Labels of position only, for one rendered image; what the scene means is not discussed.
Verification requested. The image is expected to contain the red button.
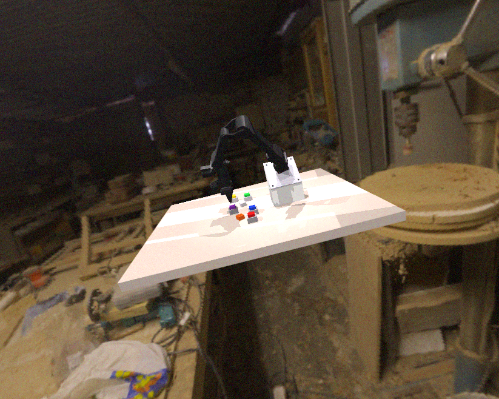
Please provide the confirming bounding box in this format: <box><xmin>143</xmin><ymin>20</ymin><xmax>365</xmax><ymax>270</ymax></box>
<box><xmin>246</xmin><ymin>211</ymin><xmax>258</xmax><ymax>224</ymax></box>

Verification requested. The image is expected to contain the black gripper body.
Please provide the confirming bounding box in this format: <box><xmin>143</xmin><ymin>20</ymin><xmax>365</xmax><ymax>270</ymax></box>
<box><xmin>218</xmin><ymin>173</ymin><xmax>233</xmax><ymax>195</ymax></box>

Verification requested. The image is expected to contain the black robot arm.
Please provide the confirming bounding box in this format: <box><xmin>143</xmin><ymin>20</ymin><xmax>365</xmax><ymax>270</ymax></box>
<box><xmin>200</xmin><ymin>115</ymin><xmax>289</xmax><ymax>178</ymax></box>

